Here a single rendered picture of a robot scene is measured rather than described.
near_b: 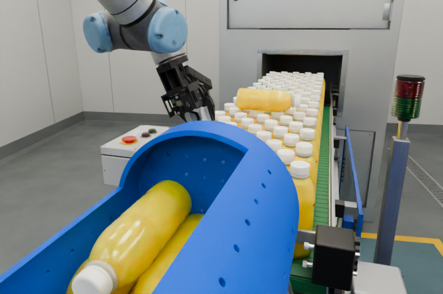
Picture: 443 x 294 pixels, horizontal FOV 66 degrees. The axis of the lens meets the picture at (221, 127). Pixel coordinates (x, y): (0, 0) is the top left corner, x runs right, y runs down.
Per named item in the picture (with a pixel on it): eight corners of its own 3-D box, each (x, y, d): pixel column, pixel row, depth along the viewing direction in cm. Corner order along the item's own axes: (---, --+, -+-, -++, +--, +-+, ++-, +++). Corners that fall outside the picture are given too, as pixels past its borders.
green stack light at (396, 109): (392, 117, 84) (395, 97, 82) (388, 111, 90) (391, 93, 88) (422, 119, 82) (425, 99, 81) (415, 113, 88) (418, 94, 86)
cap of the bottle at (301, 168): (287, 173, 70) (287, 165, 69) (294, 167, 73) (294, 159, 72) (305, 178, 68) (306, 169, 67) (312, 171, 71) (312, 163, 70)
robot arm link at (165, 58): (158, 47, 81) (186, 33, 78) (166, 65, 82) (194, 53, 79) (142, 50, 74) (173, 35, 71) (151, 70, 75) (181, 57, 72)
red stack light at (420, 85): (395, 97, 82) (397, 81, 81) (391, 93, 88) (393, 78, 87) (425, 99, 81) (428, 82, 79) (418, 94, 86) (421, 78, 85)
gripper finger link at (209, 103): (200, 126, 81) (186, 92, 79) (203, 124, 83) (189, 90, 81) (218, 120, 79) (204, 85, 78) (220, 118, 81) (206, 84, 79)
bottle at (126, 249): (144, 202, 55) (61, 280, 38) (163, 170, 53) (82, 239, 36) (180, 228, 55) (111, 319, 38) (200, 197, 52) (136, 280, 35)
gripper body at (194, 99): (170, 120, 76) (147, 70, 74) (185, 111, 84) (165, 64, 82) (199, 111, 73) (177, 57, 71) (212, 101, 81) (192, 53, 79)
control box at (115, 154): (103, 184, 85) (99, 145, 82) (144, 156, 103) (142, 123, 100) (139, 190, 82) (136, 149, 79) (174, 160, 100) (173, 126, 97)
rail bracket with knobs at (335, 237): (300, 289, 65) (304, 241, 62) (302, 264, 71) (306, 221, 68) (356, 300, 62) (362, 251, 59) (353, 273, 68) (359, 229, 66)
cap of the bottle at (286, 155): (297, 159, 77) (297, 152, 77) (287, 164, 75) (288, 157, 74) (282, 155, 80) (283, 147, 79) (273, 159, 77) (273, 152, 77)
